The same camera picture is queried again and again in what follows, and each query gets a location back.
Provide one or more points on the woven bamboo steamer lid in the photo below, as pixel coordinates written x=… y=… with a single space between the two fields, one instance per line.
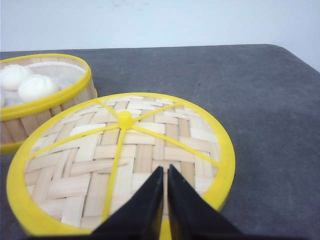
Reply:
x=82 y=165

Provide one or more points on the white steamed bun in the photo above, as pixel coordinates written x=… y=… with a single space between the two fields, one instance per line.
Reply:
x=36 y=87
x=12 y=76

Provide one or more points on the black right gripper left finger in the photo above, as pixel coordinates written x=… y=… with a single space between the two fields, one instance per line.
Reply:
x=141 y=217

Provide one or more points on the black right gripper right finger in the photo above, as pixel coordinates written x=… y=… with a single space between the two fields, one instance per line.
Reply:
x=190 y=217

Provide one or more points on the bamboo steamer basket two buns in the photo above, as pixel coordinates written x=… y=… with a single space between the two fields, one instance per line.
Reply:
x=19 y=121

